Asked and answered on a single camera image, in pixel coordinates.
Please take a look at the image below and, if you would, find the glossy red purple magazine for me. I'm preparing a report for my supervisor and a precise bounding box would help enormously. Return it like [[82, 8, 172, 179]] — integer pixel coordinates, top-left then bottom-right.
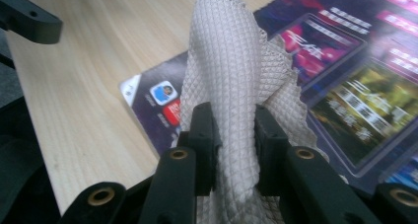
[[119, 0, 418, 192]]

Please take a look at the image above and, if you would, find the white textured cloth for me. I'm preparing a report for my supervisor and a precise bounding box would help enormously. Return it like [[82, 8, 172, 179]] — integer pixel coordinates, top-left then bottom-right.
[[178, 0, 329, 224]]

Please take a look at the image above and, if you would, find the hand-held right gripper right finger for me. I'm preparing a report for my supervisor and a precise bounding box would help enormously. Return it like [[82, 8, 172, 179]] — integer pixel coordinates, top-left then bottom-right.
[[253, 104, 292, 197]]

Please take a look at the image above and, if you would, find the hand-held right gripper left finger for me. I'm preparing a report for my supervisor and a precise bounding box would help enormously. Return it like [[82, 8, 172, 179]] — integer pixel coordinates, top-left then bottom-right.
[[178, 101, 222, 197]]

